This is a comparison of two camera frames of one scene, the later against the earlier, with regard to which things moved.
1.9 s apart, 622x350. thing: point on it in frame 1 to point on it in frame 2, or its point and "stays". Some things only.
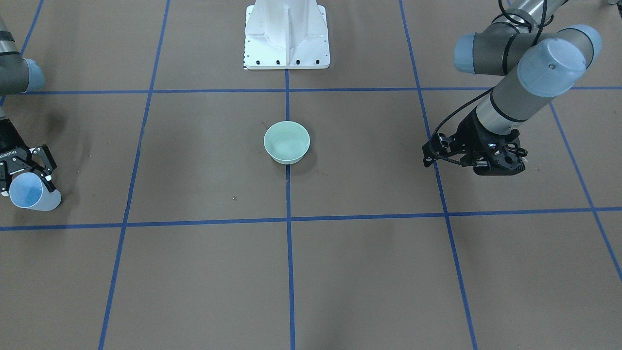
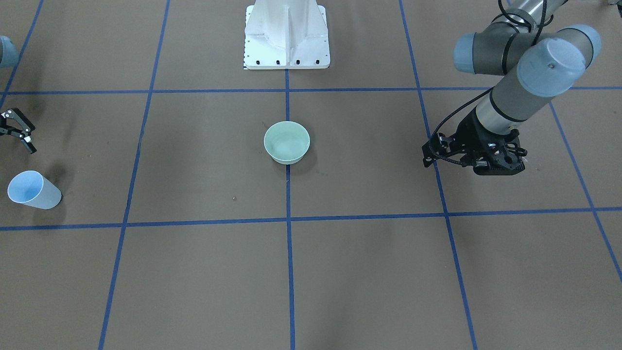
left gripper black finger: (440, 145) stays
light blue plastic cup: (28, 190) stays
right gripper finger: (43, 153) to (24, 122)
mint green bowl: (286, 142) stays
